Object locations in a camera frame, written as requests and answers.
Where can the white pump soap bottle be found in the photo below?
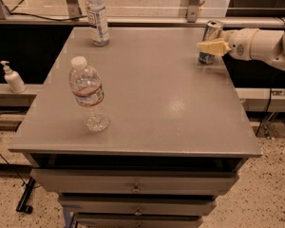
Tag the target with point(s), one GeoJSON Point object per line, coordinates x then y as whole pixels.
{"type": "Point", "coordinates": [13, 79]}

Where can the red bull can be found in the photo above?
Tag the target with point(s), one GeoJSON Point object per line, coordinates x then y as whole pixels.
{"type": "Point", "coordinates": [211, 32]}

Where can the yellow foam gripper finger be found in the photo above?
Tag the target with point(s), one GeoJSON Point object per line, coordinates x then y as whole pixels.
{"type": "Point", "coordinates": [214, 47]}
{"type": "Point", "coordinates": [226, 34]}

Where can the metal rail bracket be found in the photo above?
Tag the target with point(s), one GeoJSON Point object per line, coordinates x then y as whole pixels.
{"type": "Point", "coordinates": [193, 10]}

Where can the black metal floor bracket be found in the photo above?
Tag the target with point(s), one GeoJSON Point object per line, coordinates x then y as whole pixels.
{"type": "Point", "coordinates": [22, 206]}

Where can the clear water bottle red label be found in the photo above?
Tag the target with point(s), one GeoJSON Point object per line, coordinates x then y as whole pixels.
{"type": "Point", "coordinates": [86, 87]}

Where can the grey drawer cabinet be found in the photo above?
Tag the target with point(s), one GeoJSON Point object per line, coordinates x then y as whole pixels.
{"type": "Point", "coordinates": [177, 136]}

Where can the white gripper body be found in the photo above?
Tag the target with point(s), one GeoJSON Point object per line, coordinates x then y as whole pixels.
{"type": "Point", "coordinates": [239, 44]}

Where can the water bottle blue white label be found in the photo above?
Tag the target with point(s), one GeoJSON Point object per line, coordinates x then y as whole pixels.
{"type": "Point", "coordinates": [97, 19]}

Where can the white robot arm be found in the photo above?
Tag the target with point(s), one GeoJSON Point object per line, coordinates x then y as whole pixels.
{"type": "Point", "coordinates": [269, 47]}

